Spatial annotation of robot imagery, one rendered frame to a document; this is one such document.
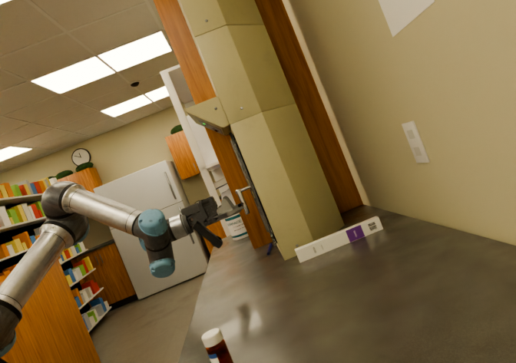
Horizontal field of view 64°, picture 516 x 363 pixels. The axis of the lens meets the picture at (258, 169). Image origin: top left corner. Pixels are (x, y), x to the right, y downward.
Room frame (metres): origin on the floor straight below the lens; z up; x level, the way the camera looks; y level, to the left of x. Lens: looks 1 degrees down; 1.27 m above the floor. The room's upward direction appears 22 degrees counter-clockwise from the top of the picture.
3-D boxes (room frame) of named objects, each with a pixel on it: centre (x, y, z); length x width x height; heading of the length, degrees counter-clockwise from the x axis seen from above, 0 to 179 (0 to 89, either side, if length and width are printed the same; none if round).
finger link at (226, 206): (1.31, 0.13, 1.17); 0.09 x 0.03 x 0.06; 57
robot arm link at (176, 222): (1.37, 0.31, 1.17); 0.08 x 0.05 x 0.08; 3
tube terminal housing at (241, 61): (1.49, -0.09, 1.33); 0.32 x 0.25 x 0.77; 3
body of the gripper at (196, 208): (1.37, 0.23, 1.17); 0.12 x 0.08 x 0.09; 93
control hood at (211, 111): (1.48, 0.09, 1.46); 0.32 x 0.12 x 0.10; 3
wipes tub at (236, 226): (2.11, 0.19, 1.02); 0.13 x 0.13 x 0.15
